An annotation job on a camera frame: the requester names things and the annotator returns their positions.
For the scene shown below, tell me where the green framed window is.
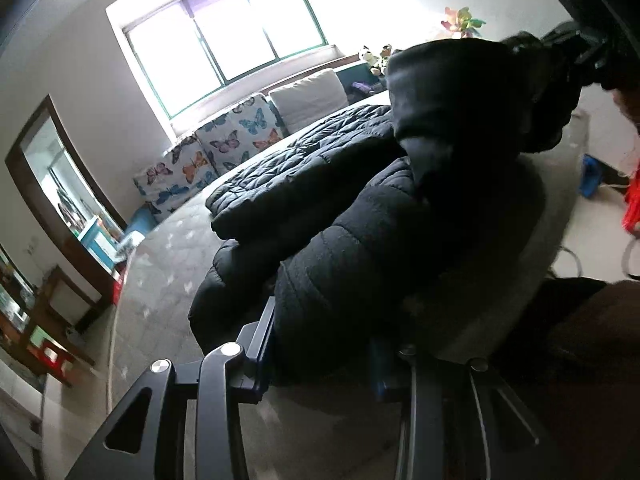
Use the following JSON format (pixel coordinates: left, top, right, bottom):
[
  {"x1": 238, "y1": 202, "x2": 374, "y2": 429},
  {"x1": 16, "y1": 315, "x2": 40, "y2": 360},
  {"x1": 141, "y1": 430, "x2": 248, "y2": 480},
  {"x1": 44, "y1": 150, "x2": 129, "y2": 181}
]
[{"x1": 106, "y1": 0, "x2": 341, "y2": 118}]

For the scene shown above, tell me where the small red stool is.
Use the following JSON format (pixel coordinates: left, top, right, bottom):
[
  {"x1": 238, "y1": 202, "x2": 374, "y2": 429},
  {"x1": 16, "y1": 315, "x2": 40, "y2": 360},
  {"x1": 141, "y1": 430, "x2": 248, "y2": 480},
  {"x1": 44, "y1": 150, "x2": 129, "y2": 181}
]
[{"x1": 30, "y1": 342, "x2": 68, "y2": 376}]

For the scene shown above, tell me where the red plastic stool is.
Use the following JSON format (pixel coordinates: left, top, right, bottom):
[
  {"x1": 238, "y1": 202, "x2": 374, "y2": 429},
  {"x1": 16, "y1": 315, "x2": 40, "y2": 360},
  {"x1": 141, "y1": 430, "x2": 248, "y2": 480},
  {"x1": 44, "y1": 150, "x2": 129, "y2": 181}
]
[{"x1": 622, "y1": 160, "x2": 640, "y2": 236}]

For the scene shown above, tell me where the wooden display cabinet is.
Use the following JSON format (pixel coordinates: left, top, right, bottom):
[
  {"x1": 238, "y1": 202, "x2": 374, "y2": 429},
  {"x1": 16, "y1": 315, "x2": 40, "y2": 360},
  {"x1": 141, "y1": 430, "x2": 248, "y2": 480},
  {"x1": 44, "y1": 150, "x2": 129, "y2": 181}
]
[{"x1": 0, "y1": 245, "x2": 41, "y2": 341}]

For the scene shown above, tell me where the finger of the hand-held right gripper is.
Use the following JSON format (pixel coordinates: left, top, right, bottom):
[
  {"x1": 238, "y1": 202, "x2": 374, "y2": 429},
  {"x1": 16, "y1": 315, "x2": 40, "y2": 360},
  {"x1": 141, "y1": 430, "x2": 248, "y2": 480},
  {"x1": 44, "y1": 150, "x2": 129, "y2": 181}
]
[{"x1": 505, "y1": 31, "x2": 551, "y2": 57}]

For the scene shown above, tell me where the black down jacket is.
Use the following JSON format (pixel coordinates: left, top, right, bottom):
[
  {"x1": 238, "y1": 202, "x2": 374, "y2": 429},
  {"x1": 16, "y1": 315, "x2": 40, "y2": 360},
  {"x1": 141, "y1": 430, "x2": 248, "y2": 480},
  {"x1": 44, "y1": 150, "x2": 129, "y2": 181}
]
[{"x1": 187, "y1": 35, "x2": 583, "y2": 398}]

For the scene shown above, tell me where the brown door frame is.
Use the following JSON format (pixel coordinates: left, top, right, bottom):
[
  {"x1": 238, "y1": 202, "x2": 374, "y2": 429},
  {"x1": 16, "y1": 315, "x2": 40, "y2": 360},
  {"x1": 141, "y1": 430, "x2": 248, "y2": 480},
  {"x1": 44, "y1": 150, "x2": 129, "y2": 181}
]
[{"x1": 5, "y1": 95, "x2": 128, "y2": 281}]

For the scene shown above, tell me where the grey star quilted mat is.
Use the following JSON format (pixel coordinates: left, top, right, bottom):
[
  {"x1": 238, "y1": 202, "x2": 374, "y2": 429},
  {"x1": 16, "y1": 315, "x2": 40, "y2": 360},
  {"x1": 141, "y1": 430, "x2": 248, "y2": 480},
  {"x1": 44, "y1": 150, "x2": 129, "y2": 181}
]
[{"x1": 107, "y1": 200, "x2": 501, "y2": 480}]

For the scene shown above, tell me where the person's right forearm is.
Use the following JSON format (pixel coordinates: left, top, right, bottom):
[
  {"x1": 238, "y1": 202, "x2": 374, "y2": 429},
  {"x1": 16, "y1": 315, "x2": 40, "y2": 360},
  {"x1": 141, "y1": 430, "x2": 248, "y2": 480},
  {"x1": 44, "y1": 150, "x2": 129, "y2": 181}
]
[{"x1": 612, "y1": 85, "x2": 640, "y2": 138}]

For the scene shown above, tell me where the panda plush toy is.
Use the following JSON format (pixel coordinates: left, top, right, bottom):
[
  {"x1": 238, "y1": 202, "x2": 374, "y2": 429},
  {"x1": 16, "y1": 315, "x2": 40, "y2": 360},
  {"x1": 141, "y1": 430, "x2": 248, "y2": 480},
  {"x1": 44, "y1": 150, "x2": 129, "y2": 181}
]
[{"x1": 357, "y1": 46, "x2": 381, "y2": 73}]

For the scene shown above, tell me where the blue box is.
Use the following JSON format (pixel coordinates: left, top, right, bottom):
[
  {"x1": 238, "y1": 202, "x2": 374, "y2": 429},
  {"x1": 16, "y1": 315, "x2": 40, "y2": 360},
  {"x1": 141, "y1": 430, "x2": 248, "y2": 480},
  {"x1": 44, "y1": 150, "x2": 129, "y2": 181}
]
[{"x1": 580, "y1": 154, "x2": 603, "y2": 198}]

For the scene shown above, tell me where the blue cabinet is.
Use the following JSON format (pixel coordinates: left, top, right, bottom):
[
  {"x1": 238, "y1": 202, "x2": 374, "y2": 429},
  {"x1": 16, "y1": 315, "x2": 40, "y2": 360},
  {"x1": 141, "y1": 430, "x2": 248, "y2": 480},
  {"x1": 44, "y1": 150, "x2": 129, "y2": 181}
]
[{"x1": 75, "y1": 215, "x2": 126, "y2": 273}]

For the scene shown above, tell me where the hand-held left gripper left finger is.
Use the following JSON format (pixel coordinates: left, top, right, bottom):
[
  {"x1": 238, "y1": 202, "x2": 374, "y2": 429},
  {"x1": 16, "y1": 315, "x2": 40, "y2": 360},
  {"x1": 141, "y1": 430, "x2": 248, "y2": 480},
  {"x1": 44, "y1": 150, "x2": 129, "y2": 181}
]
[{"x1": 65, "y1": 296, "x2": 277, "y2": 480}]

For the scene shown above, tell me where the colourful pinwheel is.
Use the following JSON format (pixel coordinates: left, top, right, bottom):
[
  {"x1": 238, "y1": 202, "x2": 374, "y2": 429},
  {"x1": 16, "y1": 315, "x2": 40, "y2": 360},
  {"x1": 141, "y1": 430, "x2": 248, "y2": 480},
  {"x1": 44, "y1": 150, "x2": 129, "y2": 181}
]
[{"x1": 441, "y1": 6, "x2": 487, "y2": 38}]

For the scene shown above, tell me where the wooden side table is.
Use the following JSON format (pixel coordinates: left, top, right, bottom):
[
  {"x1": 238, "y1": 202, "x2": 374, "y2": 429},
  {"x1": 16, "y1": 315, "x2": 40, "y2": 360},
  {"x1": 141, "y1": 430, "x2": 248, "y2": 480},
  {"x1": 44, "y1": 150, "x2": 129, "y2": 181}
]
[{"x1": 25, "y1": 265, "x2": 108, "y2": 386}]

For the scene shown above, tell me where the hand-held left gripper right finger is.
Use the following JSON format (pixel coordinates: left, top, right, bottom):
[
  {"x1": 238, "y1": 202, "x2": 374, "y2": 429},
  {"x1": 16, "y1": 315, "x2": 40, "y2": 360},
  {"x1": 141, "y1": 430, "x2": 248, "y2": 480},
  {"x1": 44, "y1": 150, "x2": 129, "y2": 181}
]
[{"x1": 371, "y1": 344, "x2": 551, "y2": 480}]

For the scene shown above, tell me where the white pillow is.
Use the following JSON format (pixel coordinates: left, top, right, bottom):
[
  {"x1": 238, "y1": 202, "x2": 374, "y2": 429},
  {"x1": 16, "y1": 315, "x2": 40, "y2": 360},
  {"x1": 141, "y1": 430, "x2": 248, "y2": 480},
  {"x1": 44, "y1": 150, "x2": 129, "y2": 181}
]
[{"x1": 269, "y1": 69, "x2": 348, "y2": 133}]

